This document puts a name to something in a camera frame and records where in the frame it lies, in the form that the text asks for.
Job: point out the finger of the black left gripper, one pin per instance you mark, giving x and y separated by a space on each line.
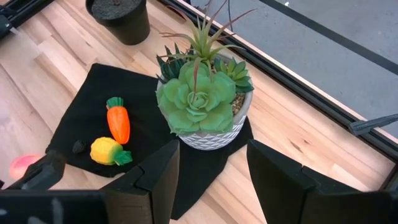
43 174

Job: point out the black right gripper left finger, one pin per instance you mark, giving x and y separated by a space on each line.
149 193

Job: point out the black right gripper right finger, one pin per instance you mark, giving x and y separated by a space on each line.
280 186

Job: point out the pink toy peach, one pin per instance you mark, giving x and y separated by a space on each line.
21 166

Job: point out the small dark lump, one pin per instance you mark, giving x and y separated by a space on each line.
79 147

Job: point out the yellow toy fruit green leaves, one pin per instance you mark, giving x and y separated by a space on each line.
104 151

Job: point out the orange toy carrot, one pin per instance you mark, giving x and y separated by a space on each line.
118 123

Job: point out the black cloth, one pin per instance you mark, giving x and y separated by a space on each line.
93 102

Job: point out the succulent in white patterned pot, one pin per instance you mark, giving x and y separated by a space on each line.
199 99

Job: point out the leafy green plant black pot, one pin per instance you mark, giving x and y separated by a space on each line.
121 21

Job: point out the black wedge on frame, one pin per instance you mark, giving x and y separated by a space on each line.
373 124

